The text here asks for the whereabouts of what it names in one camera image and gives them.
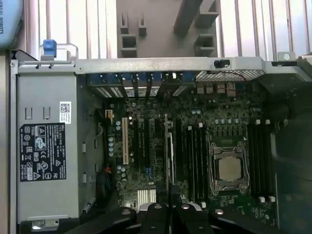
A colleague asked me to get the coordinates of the black intrusion switch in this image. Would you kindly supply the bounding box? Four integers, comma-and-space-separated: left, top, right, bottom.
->
214, 59, 230, 69

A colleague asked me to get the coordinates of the grey power supply unit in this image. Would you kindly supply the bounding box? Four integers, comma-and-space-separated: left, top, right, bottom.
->
9, 65, 98, 221

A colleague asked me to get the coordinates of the grey parts rack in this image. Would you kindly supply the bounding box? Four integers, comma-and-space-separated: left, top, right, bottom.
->
116, 0, 220, 59

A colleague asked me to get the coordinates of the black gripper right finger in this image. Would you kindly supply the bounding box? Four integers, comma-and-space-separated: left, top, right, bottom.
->
170, 185, 281, 234

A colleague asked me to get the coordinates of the metal socket cover frame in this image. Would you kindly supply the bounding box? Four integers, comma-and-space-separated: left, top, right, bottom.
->
210, 145, 248, 191

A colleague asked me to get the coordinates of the green motherboard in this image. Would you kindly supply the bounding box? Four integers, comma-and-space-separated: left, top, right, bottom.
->
97, 82, 281, 234

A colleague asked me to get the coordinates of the black expansion slot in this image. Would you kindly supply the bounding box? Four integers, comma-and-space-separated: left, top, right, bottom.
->
133, 118, 147, 169
148, 118, 157, 169

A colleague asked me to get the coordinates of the silver CPU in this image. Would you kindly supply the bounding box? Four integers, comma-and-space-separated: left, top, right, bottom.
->
217, 156, 242, 181

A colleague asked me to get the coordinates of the black PC case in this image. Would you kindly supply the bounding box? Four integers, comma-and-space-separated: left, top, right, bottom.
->
0, 48, 312, 234

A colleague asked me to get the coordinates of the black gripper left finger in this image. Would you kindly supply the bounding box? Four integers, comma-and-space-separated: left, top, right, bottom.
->
63, 181, 171, 234

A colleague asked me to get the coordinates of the black RAM slot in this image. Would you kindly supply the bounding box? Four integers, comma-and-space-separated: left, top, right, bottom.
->
186, 125, 193, 198
197, 122, 209, 208
195, 126, 202, 202
266, 119, 275, 203
247, 123, 255, 195
260, 121, 268, 203
254, 119, 261, 198
191, 126, 197, 199

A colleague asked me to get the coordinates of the blue release latch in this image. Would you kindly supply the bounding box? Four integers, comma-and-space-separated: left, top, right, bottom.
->
42, 39, 58, 59

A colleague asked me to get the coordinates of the green RAM stick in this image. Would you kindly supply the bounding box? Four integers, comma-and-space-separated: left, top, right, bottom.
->
164, 113, 172, 190

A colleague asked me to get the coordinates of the white expansion slot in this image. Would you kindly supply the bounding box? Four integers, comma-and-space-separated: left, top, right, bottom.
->
121, 117, 129, 165

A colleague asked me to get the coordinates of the silver finned heatsink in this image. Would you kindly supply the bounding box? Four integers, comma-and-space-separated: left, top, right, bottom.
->
137, 188, 157, 203

